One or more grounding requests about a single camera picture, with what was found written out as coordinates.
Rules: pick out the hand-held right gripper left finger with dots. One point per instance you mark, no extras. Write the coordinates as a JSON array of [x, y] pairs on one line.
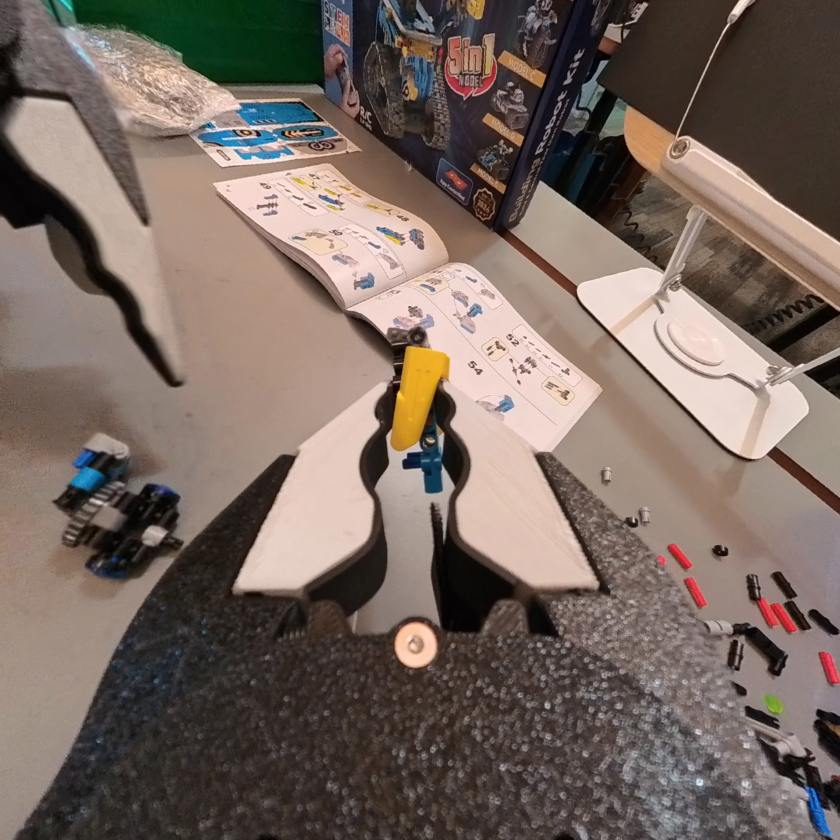
[[308, 518]]

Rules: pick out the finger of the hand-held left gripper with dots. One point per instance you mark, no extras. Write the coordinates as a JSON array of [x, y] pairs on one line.
[[98, 197]]

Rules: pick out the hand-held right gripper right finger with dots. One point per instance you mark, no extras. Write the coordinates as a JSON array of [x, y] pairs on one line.
[[518, 518]]

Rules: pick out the yellow and blue brick assembly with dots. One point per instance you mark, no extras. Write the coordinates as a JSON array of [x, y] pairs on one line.
[[413, 387]]

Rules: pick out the black and blue gear assembly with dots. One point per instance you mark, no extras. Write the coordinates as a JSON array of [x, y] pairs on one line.
[[118, 518]]

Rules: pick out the grey desk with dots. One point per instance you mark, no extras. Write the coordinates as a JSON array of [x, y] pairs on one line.
[[262, 394]]

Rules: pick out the clear plastic bag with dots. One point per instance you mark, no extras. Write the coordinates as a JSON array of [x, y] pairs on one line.
[[157, 79]]

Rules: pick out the blue sticker sheet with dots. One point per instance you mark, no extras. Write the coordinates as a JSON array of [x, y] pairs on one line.
[[262, 134]]

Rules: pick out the green plastic bin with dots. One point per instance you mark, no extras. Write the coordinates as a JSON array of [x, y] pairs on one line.
[[229, 39]]

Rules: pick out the open instruction booklet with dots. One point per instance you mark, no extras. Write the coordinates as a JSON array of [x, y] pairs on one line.
[[341, 229]]

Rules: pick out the pile of loose building pieces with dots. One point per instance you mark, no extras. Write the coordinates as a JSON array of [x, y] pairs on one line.
[[781, 617]]

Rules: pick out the dark blue toy kit box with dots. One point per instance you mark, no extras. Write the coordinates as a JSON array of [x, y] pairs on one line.
[[407, 65]]

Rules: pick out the black panel with wooden edge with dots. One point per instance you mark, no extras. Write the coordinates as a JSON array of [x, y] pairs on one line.
[[787, 79]]

